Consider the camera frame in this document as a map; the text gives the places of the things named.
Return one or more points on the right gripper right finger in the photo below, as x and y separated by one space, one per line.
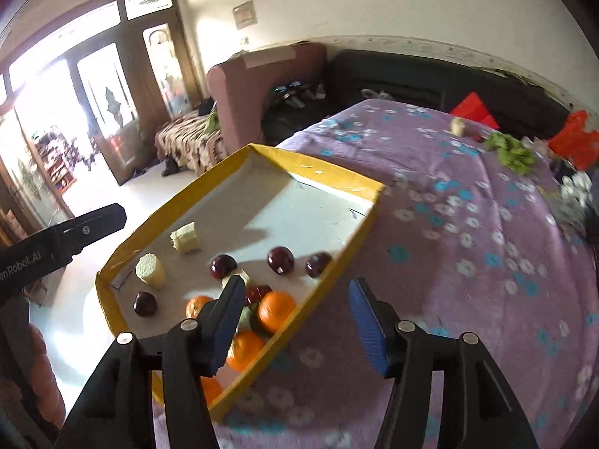
376 321

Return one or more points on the far corn cob piece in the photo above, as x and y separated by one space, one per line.
457 126

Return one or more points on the green lettuce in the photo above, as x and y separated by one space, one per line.
511 152

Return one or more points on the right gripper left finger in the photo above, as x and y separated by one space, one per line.
219 326

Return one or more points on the red plastic bag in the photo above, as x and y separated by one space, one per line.
574 143

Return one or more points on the white garlic bunch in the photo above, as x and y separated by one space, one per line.
576 189

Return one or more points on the corn cob piece in tray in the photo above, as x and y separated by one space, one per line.
150 271

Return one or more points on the person's left hand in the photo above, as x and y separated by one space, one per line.
49 400

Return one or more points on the red jujube date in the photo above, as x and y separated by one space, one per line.
255 294

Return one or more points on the large corn cob piece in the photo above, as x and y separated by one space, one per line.
185 239

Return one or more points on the orange mandarin in tray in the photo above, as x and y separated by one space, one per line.
211 389

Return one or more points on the small orange mandarin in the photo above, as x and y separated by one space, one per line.
195 305

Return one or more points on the black leather sofa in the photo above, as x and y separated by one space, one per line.
520 108

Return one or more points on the patterned blanket bed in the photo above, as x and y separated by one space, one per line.
191 141

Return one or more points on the wooden glass door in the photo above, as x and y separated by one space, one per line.
82 99

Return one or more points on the small corn cob piece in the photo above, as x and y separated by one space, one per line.
242 274

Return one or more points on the yellow white cardboard tray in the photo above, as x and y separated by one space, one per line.
258 198

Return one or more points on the purple floral tablecloth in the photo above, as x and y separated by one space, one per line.
459 243

